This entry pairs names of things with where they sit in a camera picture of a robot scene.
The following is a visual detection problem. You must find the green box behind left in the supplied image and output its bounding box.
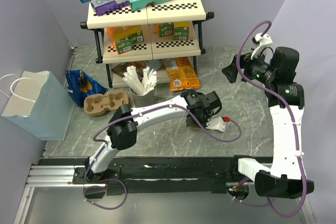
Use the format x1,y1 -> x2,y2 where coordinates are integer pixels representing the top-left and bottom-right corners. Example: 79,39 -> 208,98
128,30 -> 144,44

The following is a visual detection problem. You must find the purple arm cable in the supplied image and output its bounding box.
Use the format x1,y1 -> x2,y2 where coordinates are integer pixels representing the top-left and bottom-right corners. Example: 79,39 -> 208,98
82,104 -> 242,210
232,20 -> 308,218

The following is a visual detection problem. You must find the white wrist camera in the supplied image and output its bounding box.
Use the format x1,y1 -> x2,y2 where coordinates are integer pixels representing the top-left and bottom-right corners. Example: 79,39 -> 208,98
205,115 -> 228,133
251,33 -> 273,59

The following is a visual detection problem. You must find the green box right shelf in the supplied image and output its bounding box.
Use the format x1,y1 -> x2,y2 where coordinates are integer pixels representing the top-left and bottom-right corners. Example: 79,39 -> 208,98
157,23 -> 174,37

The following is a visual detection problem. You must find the brown paper coffee cup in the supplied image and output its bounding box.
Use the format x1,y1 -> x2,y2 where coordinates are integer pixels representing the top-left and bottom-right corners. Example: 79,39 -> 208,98
186,124 -> 200,130

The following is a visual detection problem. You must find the green box front left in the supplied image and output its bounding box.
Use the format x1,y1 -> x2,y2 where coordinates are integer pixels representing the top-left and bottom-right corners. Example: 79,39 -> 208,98
115,37 -> 133,55

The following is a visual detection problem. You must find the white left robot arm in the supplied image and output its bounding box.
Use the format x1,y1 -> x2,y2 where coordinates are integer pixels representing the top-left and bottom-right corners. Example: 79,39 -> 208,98
85,90 -> 226,183

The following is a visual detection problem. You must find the grey straw holder cup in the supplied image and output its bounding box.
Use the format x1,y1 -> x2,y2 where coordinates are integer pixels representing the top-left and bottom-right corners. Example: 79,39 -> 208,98
131,89 -> 155,108

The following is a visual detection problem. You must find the yellow green box right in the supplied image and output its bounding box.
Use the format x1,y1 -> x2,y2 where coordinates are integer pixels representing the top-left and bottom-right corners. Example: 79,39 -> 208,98
173,21 -> 190,40

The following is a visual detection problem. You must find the orange box left shelf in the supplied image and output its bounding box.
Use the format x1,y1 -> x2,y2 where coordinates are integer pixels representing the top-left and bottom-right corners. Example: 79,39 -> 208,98
107,25 -> 142,46

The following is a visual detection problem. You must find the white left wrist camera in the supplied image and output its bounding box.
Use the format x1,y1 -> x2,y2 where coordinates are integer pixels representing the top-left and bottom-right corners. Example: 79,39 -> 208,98
205,115 -> 228,133

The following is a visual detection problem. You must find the wrapped white straws bundle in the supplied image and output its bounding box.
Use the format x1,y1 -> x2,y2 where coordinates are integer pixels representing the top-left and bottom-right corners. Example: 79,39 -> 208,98
122,66 -> 158,96

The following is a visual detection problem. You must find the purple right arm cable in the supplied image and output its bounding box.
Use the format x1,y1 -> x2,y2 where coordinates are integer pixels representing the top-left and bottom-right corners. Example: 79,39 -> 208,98
232,20 -> 308,218

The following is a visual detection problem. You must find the orange snack bag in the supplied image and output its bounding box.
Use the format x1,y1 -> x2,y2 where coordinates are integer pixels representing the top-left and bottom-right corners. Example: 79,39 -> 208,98
161,57 -> 201,92

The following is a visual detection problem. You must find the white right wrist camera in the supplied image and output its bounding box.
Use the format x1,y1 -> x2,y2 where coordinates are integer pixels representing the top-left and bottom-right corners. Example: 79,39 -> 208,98
251,33 -> 273,59

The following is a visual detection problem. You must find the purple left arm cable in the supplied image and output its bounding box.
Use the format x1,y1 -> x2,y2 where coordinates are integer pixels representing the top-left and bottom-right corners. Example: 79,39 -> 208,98
82,104 -> 242,210

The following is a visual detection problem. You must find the light blue paper bag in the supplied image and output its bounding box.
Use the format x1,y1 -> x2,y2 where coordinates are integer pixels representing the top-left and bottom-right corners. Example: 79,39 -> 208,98
2,71 -> 75,141

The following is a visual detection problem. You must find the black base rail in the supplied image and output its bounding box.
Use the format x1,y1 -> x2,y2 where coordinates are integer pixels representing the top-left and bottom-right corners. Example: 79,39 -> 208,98
38,157 -> 245,200

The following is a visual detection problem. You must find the cream two-tier shelf rack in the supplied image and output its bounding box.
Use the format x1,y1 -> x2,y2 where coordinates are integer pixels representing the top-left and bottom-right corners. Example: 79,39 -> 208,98
80,0 -> 215,88

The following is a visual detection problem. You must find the brown cardboard cup carrier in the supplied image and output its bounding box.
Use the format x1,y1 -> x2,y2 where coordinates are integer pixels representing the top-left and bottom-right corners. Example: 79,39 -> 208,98
83,90 -> 129,116

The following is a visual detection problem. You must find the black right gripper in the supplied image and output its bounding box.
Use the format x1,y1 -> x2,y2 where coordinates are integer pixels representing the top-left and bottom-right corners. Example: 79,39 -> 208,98
222,47 -> 276,84

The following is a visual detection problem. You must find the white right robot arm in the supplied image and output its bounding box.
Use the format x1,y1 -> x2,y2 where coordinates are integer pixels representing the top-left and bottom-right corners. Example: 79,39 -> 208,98
229,47 -> 305,199

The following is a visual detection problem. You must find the purple toothpaste box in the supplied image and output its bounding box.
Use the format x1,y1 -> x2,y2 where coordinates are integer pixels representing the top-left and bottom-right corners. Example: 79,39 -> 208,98
87,0 -> 140,16

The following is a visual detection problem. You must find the blue chips bag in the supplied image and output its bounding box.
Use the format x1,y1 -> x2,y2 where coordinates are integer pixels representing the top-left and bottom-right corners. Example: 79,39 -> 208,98
65,70 -> 107,108

